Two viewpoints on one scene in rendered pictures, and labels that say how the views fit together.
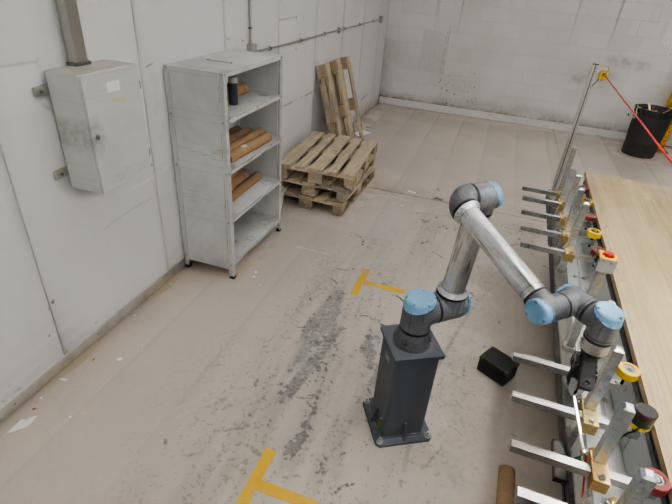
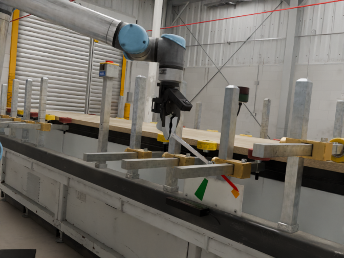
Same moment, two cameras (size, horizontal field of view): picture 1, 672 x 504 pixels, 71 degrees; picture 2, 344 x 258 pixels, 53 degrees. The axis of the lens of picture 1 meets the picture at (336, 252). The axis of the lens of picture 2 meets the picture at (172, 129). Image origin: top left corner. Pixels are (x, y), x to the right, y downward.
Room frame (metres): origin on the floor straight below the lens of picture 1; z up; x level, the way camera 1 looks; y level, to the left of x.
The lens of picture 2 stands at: (0.60, 0.23, 1.02)
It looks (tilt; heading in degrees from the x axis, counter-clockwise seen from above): 3 degrees down; 298
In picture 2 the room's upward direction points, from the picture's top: 5 degrees clockwise
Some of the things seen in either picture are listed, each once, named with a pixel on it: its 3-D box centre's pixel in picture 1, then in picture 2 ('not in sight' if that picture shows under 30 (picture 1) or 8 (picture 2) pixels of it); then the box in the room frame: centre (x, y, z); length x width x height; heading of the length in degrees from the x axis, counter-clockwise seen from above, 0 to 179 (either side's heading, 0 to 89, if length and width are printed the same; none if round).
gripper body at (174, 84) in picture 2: (586, 360); (167, 98); (1.24, -0.90, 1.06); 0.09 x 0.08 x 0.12; 162
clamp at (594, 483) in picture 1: (598, 469); (230, 167); (0.97, -0.90, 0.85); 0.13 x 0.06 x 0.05; 162
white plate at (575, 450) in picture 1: (577, 470); (210, 192); (1.02, -0.89, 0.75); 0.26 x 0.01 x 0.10; 162
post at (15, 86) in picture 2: (566, 207); (14, 110); (2.89, -1.51, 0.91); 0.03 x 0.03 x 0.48; 72
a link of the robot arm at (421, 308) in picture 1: (419, 310); not in sight; (1.80, -0.42, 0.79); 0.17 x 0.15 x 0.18; 117
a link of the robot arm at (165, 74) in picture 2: (594, 343); (170, 76); (1.23, -0.89, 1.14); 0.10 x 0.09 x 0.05; 72
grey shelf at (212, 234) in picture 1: (233, 163); not in sight; (3.53, 0.87, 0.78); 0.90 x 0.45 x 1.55; 164
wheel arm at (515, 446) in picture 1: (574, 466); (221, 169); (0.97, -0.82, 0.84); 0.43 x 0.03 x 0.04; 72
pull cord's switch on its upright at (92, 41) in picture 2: not in sight; (91, 82); (3.33, -2.81, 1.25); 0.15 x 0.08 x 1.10; 162
